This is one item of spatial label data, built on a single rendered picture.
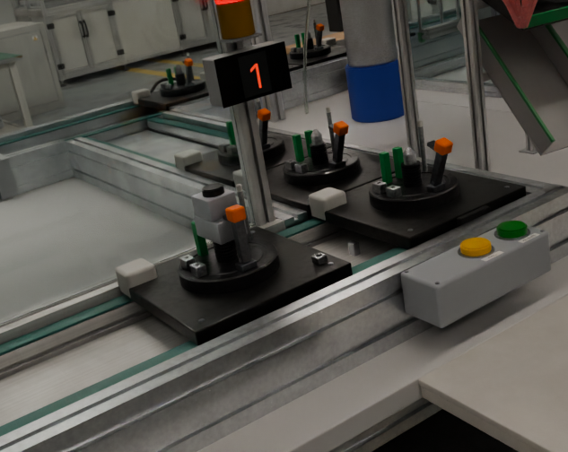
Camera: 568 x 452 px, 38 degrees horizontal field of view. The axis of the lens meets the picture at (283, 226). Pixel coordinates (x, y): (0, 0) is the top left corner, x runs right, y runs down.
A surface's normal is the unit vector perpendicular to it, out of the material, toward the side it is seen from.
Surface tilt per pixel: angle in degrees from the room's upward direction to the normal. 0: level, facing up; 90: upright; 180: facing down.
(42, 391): 0
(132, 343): 0
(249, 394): 90
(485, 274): 90
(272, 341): 90
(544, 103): 45
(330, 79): 90
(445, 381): 0
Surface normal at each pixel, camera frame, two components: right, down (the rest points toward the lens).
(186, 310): -0.17, -0.92
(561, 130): 0.17, -0.47
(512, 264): 0.55, 0.21
